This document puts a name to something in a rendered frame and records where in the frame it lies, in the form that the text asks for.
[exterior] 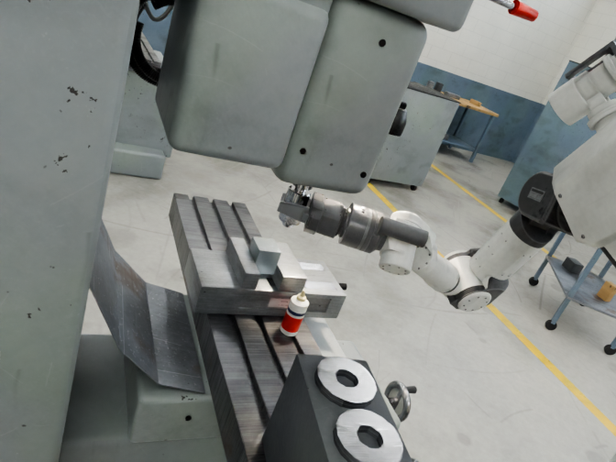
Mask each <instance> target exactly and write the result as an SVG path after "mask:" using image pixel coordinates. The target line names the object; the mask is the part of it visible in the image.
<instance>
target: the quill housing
mask: <svg viewBox="0 0 616 462"><path fill-rule="evenodd" d="M328 18H329V20H328V25H327V28H326V31H325V33H324V38H323V41H322V44H321V47H320V49H319V52H318V56H317V59H316V62H315V65H314V67H313V72H312V75H311V78H310V81H309V83H308V86H307V89H306V92H305V95H304V98H303V100H302V105H301V108H300V111H299V114H298V116H297V119H296V122H295V126H294V129H293V131H292V134H291V139H290V142H289V145H288V147H287V150H286V153H285V156H284V159H283V161H282V163H281V165H280V166H279V167H277V168H271V169H272V171H273V172H274V174H275V175H276V177H278V178H279V179H280V180H281V181H283V182H288V183H294V184H300V185H304V186H310V187H314V188H320V189H326V190H330V191H336V192H341V193H361V192H362V191H363V190H364V189H365V188H366V186H367V185H368V182H369V179H370V176H371V174H372V172H373V170H374V167H375V165H376V163H377V160H378V158H379V155H380V152H381V150H382V148H383V145H384V143H385V140H386V138H387V136H388V134H389V132H390V129H391V125H392V123H393V120H394V118H395V116H396V114H397V112H398V109H399V107H400V105H401V102H402V98H403V97H404V94H405V92H406V90H407V87H408V85H409V82H410V80H411V78H412V76H413V72H414V70H415V67H416V65H417V62H418V60H419V59H420V56H421V54H422V51H423V49H424V45H425V43H426V40H427V31H426V28H425V26H424V24H423V23H422V22H420V21H419V20H417V19H415V18H413V17H410V16H406V15H404V14H402V13H399V12H397V11H394V10H391V9H389V8H387V7H385V6H382V5H378V4H375V3H373V2H370V1H369V0H333V2H332V4H331V7H330V11H329V14H328Z"/></svg>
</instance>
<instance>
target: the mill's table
mask: <svg viewBox="0 0 616 462"><path fill-rule="evenodd" d="M169 219H170V225H171V230H172V234H173V237H174V241H175V245H176V248H177V253H178V257H179V261H180V264H181V272H182V276H183V279H184V283H185V287H186V291H187V295H188V299H189V303H190V306H191V311H192V318H193V321H194V325H195V330H196V334H197V337H198V341H199V345H200V349H201V353H202V357H203V363H204V368H205V372H206V376H207V379H208V383H209V388H210V392H211V395H212V399H213V403H214V410H215V414H216V418H217V422H218V426H219V430H220V434H221V437H222V441H223V446H224V450H225V456H226V460H227V462H266V458H265V453H264V447H263V442H262V437H263V435H264V433H265V430H266V428H267V426H268V423H269V421H270V417H271V415H272V413H273V411H274V408H275V406H276V403H277V401H278V399H279V397H280V395H281V391H282V388H283V386H284V383H285V381H286V379H287V377H288V375H289V372H290V370H291V367H292V364H293V361H294V360H295V357H296V355H297V354H306V355H316V356H322V353H321V351H320V349H319V347H318V345H317V344H316V342H315V340H314V338H313V336H312V334H311V332H310V330H309V328H308V326H307V324H306V322H305V321H304V319H302V323H301V326H300V328H299V331H298V333H297V335H295V336H287V335H285V334H284V333H283V332H282V331H281V330H280V327H281V323H282V320H283V317H284V316H270V315H247V314H225V313H195V312H194V310H193V304H192V301H191V297H190V293H189V290H188V286H187V282H186V279H185V276H184V269H185V266H186V262H187V258H188V255H189V252H190V249H191V248H199V249H209V250H218V251H226V248H227V245H228V241H229V238H230V237H239V238H244V239H245V242H246V244H247V247H248V248H249V246H250V243H251V240H252V237H262V236H261V234H260V232H259V230H258V228H257V226H256V224H255V222H254V220H253V218H252V216H251V214H250V212H249V210H248V208H247V206H246V204H245V203H236V202H232V204H231V205H229V203H228V201H224V200H218V199H213V202H212V203H210V202H209V199H208V198H205V197H200V196H194V197H193V198H192V200H191V199H189V196H188V194H181V193H176V192H175V193H174V194H173V197H172V201H171V205H170V212H169Z"/></svg>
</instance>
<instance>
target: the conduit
mask: <svg viewBox="0 0 616 462"><path fill-rule="evenodd" d="M147 1H149V0H140V2H139V10H138V15H137V24H136V30H135V35H134V40H133V46H132V50H131V56H130V61H129V65H130V67H131V69H133V71H134V72H135V73H136V74H137V75H138V76H139V77H140V78H141V79H143V80H144V81H146V82H148V83H150V84H152V85H154V86H157V87H158V82H159V77H160V68H157V67H155V66H154V65H153V66H152V64H151V63H149V62H148V61H147V60H146V58H145V56H144V54H143V53H144V52H143V50H142V46H141V42H140V41H141V36H142V35H141V34H142V30H143V26H144V24H143V23H141V22H139V21H138V18H139V16H140V15H141V13H142V11H143V10H144V9H145V8H146V6H147V5H146V4H145V3H146V2H147ZM150 1H151V4H152V5H153V7H154V9H155V10H157V9H159V8H162V7H164V6H174V2H175V0H150Z"/></svg>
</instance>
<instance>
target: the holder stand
mask: <svg viewBox="0 0 616 462"><path fill-rule="evenodd" d="M262 442H263V447H264V453H265V458H266V462H413V461H412V459H411V457H410V455H409V452H408V450H407V448H406V446H405V444H404V442H403V440H402V437H401V435H400V432H399V430H398V428H397V426H396V424H395V422H394V420H393V418H392V416H391V413H390V410H389V408H388V406H387V404H386V402H385V400H384V398H383V396H382V394H381V392H380V388H379V386H378V384H377V382H376V381H375V378H374V376H373V374H372V372H371V370H370V367H369V364H368V362H367V361H366V360H359V359H350V358H344V357H324V356H316V355H306V354H297V355H296V357H295V359H294V361H293V364H292V366H291V370H290V372H289V375H288V377H287V379H286V381H285V383H284V386H283V388H282V391H281V393H280V397H279V398H278V401H277V403H276V406H275V408H274V411H273V413H272V415H271V417H270V419H269V423H268V426H267V428H266V430H265V433H264V435H263V437H262Z"/></svg>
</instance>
